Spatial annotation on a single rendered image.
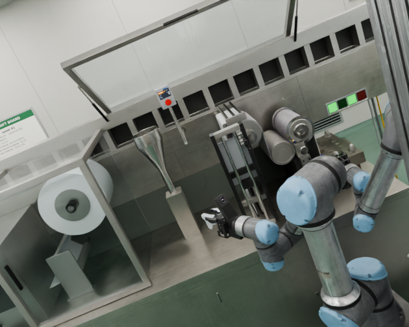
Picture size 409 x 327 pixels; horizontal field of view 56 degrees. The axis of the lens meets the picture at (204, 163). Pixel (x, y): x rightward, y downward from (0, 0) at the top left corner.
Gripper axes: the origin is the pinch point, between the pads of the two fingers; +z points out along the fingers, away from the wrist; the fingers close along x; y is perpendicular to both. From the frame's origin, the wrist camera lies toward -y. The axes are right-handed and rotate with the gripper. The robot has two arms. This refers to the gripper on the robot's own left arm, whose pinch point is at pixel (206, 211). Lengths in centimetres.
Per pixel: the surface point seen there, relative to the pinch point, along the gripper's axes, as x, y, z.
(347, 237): 60, 40, -17
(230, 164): 30.6, -7.4, 17.1
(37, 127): 29, -36, 342
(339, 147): 94, 8, 3
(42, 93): 45, -71, 330
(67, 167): -34, -31, 41
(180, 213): 14, 16, 49
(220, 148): 28.1, -16.2, 17.9
